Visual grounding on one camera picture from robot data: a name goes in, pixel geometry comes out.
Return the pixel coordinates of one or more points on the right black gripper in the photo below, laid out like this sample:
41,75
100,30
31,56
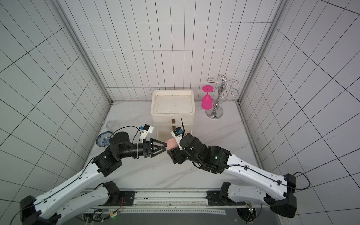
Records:
180,153

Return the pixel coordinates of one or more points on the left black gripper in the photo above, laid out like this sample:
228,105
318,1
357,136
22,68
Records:
148,145

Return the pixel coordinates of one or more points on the pink sticky notes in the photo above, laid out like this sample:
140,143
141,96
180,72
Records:
171,144

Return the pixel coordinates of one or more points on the cabinet drawer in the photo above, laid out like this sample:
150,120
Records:
163,135

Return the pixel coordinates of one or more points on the white plastic drawer cabinet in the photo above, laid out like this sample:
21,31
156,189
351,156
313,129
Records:
173,108

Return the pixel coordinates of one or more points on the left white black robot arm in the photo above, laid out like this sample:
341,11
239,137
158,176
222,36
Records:
64,202

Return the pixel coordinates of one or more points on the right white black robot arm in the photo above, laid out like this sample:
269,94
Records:
275,191

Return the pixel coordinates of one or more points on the clear drinking glass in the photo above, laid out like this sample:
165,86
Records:
111,126

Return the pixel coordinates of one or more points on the pink plastic goblet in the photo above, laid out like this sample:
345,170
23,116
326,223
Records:
207,101

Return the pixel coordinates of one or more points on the chrome glass holder stand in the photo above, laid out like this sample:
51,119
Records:
223,87

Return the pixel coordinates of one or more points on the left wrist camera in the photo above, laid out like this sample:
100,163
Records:
145,130

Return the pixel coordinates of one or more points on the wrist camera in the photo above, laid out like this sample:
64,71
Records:
145,130
178,134

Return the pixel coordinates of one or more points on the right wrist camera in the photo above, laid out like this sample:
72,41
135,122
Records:
178,134

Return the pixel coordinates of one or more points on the aluminium mounting rail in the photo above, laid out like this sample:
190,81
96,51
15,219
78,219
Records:
150,201

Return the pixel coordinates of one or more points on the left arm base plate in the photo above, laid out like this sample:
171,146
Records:
124,198

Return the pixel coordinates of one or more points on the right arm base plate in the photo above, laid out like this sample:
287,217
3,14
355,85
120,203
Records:
220,198

